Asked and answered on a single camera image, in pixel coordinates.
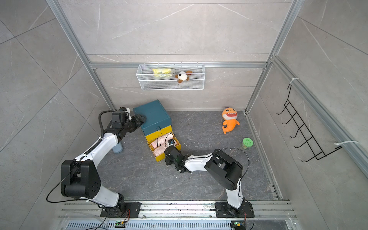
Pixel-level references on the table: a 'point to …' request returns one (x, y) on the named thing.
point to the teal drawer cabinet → (157, 122)
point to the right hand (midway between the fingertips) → (168, 154)
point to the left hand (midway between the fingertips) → (144, 117)
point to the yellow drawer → (151, 139)
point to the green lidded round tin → (247, 143)
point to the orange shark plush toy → (230, 114)
